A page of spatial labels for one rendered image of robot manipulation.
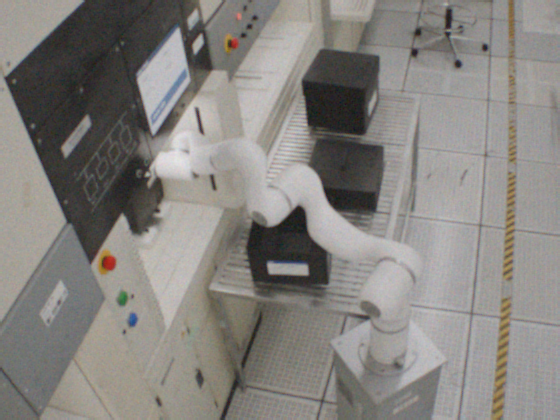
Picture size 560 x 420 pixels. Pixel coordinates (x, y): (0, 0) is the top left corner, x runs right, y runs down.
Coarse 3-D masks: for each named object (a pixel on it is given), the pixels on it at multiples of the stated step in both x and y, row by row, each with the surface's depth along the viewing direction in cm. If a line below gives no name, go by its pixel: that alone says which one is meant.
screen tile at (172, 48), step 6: (174, 42) 181; (180, 42) 184; (168, 48) 178; (174, 48) 181; (180, 48) 185; (162, 54) 175; (168, 54) 178; (180, 54) 186; (168, 60) 179; (180, 60) 186; (174, 66) 183; (180, 66) 187; (168, 72) 180; (174, 72) 184; (168, 78) 180; (168, 84) 181
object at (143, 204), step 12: (144, 180) 219; (156, 180) 229; (144, 192) 221; (156, 192) 231; (132, 204) 213; (144, 204) 223; (156, 204) 233; (132, 216) 218; (144, 216) 224; (132, 228) 223; (144, 228) 226
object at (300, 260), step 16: (256, 224) 231; (288, 224) 243; (304, 224) 242; (256, 240) 232; (272, 240) 240; (288, 240) 239; (304, 240) 238; (256, 256) 216; (272, 256) 215; (288, 256) 214; (304, 256) 213; (320, 256) 212; (256, 272) 223; (272, 272) 221; (288, 272) 220; (304, 272) 219; (320, 272) 218
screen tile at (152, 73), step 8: (160, 64) 174; (152, 72) 171; (160, 72) 175; (144, 80) 167; (152, 80) 171; (160, 80) 176; (144, 88) 168; (160, 88) 177; (144, 96) 168; (152, 96) 173; (160, 96) 177; (152, 104) 173
